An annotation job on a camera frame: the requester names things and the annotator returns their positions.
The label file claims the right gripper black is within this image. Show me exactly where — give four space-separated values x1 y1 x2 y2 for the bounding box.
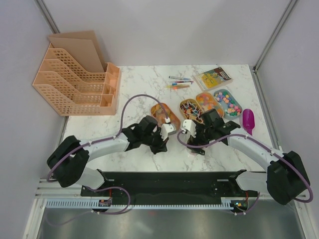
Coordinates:
187 120 214 155

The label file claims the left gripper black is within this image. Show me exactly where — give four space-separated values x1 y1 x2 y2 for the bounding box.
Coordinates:
142 127 169 155

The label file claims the peach tray of gummy candies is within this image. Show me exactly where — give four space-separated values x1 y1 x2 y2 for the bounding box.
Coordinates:
151 103 181 135

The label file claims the magenta plastic scoop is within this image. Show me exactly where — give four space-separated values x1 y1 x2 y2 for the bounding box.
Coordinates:
242 109 255 135

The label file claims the clear glass jar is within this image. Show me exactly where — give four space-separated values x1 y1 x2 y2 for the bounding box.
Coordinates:
191 148 205 155

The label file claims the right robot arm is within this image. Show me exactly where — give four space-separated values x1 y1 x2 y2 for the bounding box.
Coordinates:
181 110 314 205

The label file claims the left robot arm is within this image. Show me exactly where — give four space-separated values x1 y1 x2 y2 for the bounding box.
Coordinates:
47 116 175 196

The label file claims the tan tray of lollipops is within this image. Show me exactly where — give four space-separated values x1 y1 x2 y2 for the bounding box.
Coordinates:
179 99 204 124

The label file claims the tan tray of translucent stars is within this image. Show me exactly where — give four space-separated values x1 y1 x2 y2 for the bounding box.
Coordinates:
195 92 224 117

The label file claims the grey tray of colourful stars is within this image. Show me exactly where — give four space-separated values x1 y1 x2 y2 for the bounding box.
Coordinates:
213 89 243 120

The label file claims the yellow illustrated book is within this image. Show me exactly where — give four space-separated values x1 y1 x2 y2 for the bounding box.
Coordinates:
192 67 233 92

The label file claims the red blue pen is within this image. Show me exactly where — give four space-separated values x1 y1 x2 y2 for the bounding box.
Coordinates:
171 81 193 86

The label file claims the peach plastic file organizer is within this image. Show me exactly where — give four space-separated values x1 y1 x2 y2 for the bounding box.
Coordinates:
32 30 121 116

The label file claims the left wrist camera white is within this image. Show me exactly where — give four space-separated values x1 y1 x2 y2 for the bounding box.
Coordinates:
160 118 176 141

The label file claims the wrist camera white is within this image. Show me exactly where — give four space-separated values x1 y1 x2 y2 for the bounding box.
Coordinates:
160 118 176 141
180 119 196 138

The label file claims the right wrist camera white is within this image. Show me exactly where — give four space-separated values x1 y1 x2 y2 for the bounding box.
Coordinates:
180 119 196 138

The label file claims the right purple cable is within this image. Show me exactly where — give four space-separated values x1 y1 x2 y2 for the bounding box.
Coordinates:
176 129 314 217

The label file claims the purple cable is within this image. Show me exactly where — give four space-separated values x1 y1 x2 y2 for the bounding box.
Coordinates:
46 93 171 182
176 129 314 217

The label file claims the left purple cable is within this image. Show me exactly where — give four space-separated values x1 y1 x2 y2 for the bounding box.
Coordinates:
46 93 171 182

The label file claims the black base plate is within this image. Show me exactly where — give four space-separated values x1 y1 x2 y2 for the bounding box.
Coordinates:
81 172 258 205

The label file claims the aluminium frame rail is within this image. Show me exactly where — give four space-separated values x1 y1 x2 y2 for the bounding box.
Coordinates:
34 178 85 200

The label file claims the white slotted cable duct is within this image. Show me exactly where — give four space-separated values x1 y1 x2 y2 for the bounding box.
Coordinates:
45 198 243 210

